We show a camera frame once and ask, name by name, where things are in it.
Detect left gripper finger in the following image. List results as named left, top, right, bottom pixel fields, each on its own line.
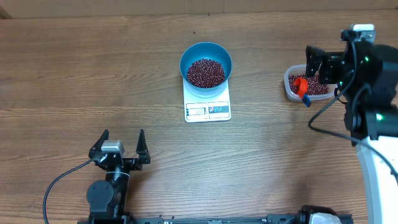
left=136, top=129, right=151, bottom=164
left=88, top=129, right=109, bottom=158

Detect orange measuring scoop blue handle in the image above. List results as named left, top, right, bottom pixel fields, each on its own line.
left=294, top=78, right=311, bottom=107

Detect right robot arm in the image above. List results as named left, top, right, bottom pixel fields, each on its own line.
left=305, top=41, right=397, bottom=223

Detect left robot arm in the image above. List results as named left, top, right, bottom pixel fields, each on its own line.
left=86, top=129, right=150, bottom=224

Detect white kitchen scale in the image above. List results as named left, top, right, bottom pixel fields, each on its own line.
left=183, top=80, right=231, bottom=123

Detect red beans in bowl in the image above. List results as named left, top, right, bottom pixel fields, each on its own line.
left=187, top=58, right=226, bottom=88

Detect blue bowl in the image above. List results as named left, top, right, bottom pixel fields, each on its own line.
left=180, top=42, right=233, bottom=90

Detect clear plastic container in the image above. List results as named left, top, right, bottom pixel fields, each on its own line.
left=284, top=64, right=338, bottom=102

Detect left black cable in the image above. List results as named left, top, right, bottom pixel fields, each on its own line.
left=43, top=157, right=96, bottom=224

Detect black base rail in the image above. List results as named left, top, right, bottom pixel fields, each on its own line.
left=78, top=205, right=354, bottom=224

